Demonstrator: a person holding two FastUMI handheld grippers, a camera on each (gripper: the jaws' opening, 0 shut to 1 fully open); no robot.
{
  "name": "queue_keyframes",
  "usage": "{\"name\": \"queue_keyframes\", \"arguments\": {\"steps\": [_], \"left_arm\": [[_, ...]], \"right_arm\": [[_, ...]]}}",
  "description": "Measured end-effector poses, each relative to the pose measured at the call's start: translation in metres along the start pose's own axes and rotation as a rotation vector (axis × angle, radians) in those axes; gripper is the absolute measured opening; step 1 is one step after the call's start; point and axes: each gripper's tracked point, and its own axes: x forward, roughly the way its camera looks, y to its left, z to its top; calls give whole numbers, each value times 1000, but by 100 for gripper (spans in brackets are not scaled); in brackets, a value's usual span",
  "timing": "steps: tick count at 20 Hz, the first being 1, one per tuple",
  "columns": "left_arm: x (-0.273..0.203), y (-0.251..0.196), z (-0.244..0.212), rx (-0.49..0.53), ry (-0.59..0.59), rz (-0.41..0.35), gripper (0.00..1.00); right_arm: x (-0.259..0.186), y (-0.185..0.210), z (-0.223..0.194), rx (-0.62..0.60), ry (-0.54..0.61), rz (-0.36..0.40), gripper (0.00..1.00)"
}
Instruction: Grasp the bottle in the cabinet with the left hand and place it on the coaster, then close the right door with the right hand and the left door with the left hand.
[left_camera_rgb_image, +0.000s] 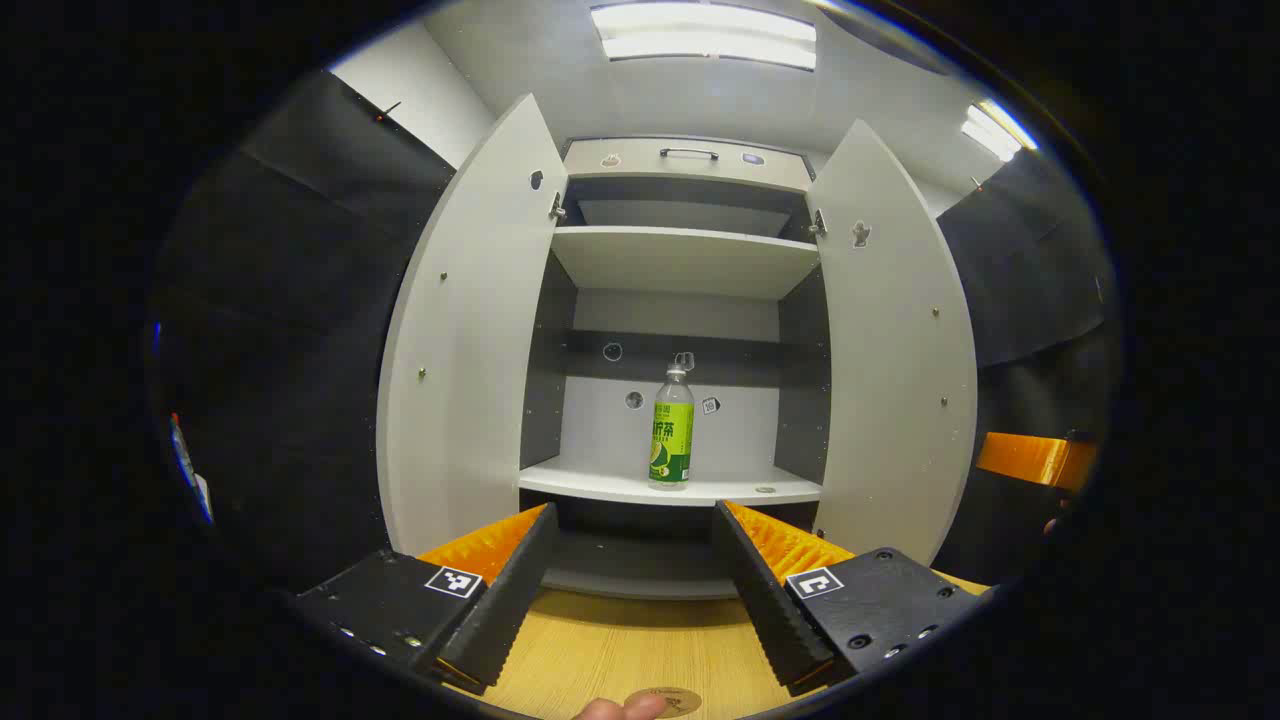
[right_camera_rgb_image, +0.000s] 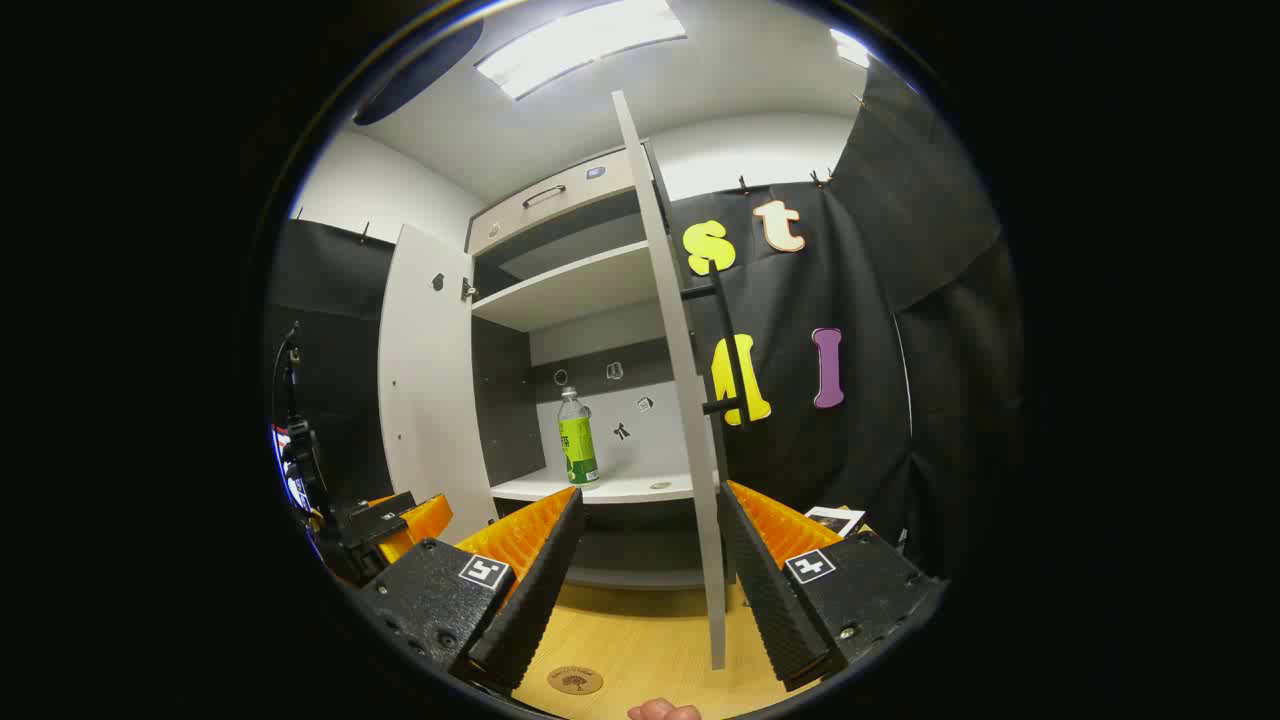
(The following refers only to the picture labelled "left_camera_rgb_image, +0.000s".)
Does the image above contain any round brown coaster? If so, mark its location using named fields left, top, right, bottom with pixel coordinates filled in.
left=625, top=687, right=703, bottom=719

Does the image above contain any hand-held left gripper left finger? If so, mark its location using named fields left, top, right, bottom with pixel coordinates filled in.
left=293, top=503, right=561, bottom=696

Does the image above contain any grey cabinet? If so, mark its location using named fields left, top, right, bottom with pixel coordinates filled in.
left=518, top=137, right=833, bottom=601

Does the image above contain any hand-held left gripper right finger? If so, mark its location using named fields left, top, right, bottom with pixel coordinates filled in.
left=712, top=500, right=991, bottom=698

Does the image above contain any green label bottle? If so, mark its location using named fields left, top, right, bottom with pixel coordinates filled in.
left=648, top=362, right=695, bottom=491

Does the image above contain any small ceiling light panel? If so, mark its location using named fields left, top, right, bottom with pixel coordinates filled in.
left=960, top=98, right=1039, bottom=163

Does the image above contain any large ceiling light panel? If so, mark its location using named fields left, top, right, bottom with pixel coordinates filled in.
left=590, top=3, right=818, bottom=71

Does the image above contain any black backdrop cloth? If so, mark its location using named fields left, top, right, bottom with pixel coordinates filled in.
left=150, top=70, right=456, bottom=601
left=930, top=150, right=1116, bottom=586

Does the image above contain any grey cabinet door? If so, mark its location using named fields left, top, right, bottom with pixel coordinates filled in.
left=376, top=93, right=569, bottom=557
left=806, top=118, right=979, bottom=566

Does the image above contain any grey cabinet drawer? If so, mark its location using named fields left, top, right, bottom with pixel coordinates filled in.
left=562, top=138, right=813, bottom=193

